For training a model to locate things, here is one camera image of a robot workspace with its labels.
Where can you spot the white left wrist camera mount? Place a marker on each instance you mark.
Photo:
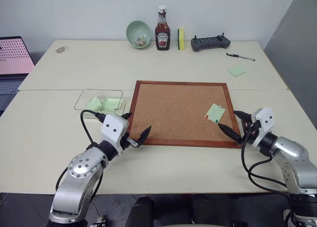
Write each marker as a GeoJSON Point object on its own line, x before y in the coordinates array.
{"type": "Point", "coordinates": [112, 128]}

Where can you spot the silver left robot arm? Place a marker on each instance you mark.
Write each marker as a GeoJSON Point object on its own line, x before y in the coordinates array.
{"type": "Point", "coordinates": [79, 177]}

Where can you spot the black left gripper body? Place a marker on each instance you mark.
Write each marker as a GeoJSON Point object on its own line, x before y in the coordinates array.
{"type": "Point", "coordinates": [129, 141]}

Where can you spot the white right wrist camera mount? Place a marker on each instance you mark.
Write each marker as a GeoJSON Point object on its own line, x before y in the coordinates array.
{"type": "Point", "coordinates": [265, 120]}

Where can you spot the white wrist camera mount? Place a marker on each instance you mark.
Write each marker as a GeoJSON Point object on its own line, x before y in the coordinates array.
{"type": "Point", "coordinates": [112, 128]}
{"type": "Point", "coordinates": [265, 120]}

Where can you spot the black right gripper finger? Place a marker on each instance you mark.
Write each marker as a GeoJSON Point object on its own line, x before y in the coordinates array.
{"type": "Point", "coordinates": [245, 117]}
{"type": "Point", "coordinates": [230, 132]}

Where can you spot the yellow green sponge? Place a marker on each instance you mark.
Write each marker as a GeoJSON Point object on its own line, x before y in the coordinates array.
{"type": "Point", "coordinates": [181, 39]}

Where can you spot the green sticky note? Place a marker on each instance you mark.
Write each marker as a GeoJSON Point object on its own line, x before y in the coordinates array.
{"type": "Point", "coordinates": [215, 112]}

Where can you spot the black pen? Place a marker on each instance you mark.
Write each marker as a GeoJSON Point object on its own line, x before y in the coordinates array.
{"type": "Point", "coordinates": [239, 56]}

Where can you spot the small mixed items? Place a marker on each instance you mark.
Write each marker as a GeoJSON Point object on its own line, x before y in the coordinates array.
{"type": "Point", "coordinates": [139, 41]}

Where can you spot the wood framed cork board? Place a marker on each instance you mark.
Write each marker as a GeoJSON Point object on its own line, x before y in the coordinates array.
{"type": "Point", "coordinates": [178, 108]}

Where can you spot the flat green paper note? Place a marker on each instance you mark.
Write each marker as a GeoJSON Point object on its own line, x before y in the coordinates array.
{"type": "Point", "coordinates": [112, 104]}

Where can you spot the ketchup bottle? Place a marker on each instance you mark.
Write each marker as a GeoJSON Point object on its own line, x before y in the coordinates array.
{"type": "Point", "coordinates": [162, 35]}

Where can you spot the laptop with pink screen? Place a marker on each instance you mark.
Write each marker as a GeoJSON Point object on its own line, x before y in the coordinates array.
{"type": "Point", "coordinates": [13, 61]}

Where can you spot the clear glass tray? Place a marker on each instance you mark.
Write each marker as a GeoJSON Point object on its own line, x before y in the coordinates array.
{"type": "Point", "coordinates": [99, 94]}

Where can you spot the grey remote controller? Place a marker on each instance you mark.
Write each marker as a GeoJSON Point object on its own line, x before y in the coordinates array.
{"type": "Point", "coordinates": [209, 42]}

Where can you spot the small clear round object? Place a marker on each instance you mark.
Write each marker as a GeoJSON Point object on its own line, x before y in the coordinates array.
{"type": "Point", "coordinates": [61, 49]}

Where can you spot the dark rounded shape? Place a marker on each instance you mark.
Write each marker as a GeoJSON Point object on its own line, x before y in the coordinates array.
{"type": "Point", "coordinates": [140, 212]}

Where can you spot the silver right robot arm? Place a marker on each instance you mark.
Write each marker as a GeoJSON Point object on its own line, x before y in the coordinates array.
{"type": "Point", "coordinates": [293, 150]}

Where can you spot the folded green paper note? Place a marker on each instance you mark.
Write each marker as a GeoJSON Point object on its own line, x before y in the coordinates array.
{"type": "Point", "coordinates": [94, 104]}

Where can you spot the pale green bowl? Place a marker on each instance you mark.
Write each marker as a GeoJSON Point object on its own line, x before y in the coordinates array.
{"type": "Point", "coordinates": [137, 31]}

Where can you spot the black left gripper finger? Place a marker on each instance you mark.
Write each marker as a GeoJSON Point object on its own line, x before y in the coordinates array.
{"type": "Point", "coordinates": [126, 116]}
{"type": "Point", "coordinates": [144, 136]}

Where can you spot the green sticky note pad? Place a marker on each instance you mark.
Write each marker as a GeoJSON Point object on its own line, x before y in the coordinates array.
{"type": "Point", "coordinates": [237, 71]}

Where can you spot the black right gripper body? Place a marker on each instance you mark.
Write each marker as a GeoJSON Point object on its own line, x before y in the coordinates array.
{"type": "Point", "coordinates": [249, 135]}

